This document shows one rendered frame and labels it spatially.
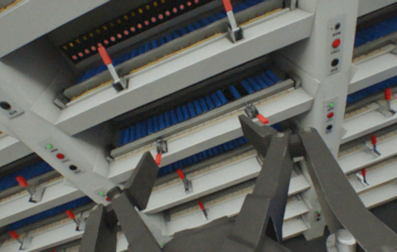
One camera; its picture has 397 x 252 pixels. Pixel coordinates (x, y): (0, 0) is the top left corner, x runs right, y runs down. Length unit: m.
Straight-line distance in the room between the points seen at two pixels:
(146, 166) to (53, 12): 0.31
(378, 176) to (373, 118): 0.40
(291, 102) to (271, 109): 0.05
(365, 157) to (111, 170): 0.92
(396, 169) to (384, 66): 0.62
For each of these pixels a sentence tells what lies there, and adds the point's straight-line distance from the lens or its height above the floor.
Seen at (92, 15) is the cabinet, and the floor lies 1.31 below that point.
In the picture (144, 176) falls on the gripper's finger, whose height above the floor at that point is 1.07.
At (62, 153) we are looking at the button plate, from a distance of 0.51.
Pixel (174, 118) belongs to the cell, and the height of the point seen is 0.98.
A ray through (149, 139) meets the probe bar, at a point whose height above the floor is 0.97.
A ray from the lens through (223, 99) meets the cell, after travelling 0.47.
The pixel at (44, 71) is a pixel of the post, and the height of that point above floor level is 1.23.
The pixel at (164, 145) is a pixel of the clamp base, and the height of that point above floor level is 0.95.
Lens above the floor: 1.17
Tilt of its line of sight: 30 degrees down
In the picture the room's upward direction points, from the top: 24 degrees counter-clockwise
